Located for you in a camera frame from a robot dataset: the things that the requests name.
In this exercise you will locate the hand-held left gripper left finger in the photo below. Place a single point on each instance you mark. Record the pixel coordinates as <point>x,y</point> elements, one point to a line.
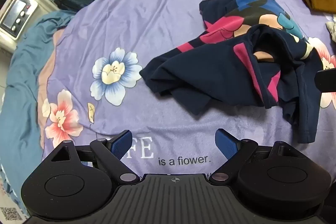
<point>121,144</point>

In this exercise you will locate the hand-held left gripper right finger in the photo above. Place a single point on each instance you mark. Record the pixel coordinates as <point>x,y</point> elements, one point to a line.
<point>225,144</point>

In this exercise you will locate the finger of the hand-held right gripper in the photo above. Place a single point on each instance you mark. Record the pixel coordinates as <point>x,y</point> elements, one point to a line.
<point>326,80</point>

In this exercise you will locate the navy cartoon print shirt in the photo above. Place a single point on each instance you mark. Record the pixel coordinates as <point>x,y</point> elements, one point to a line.
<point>210,77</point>

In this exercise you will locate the white dotted garment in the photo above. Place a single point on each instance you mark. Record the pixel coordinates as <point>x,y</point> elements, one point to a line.
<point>332,29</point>

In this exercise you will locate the purple floral bedsheet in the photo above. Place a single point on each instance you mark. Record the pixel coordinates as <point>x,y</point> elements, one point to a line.
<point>157,29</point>

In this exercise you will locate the teal duvet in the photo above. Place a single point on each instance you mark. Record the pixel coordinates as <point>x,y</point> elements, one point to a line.
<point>23,69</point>

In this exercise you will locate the white appliance with buttons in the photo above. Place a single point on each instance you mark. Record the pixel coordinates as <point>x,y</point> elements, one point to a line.
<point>18,14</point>

